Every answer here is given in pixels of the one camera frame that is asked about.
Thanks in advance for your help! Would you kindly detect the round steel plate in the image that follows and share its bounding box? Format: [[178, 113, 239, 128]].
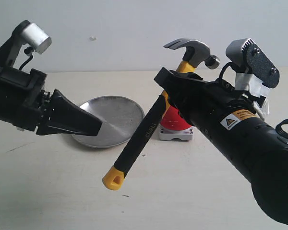
[[72, 96, 145, 149]]

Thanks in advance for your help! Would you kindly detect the red dome push button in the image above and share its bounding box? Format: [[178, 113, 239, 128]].
[[159, 106, 194, 141]]

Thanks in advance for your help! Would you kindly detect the yellow black claw hammer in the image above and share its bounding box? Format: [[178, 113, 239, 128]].
[[102, 38, 220, 190]]

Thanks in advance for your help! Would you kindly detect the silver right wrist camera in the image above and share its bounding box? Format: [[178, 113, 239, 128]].
[[226, 38, 280, 89]]

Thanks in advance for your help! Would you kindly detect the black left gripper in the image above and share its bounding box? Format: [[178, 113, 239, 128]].
[[0, 68, 102, 137]]

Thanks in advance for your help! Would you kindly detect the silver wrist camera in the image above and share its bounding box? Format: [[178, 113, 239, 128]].
[[7, 20, 52, 70], [226, 38, 280, 89]]

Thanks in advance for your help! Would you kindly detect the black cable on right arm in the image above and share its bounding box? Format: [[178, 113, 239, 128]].
[[218, 61, 288, 141]]

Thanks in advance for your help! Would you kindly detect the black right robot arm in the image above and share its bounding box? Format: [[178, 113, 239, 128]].
[[155, 68, 288, 225]]

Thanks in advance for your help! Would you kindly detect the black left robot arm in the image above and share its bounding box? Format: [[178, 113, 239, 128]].
[[0, 67, 102, 136]]

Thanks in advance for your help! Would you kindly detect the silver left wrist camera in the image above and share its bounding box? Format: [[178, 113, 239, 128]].
[[7, 20, 52, 70]]

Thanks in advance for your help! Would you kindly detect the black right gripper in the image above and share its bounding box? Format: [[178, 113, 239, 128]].
[[154, 68, 255, 127]]

